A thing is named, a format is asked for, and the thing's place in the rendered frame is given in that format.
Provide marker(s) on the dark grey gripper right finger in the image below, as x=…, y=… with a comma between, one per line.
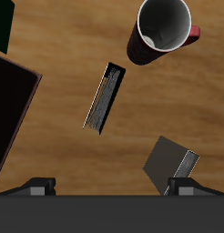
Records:
x=184, y=186

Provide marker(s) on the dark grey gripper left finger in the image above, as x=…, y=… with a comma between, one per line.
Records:
x=41, y=185

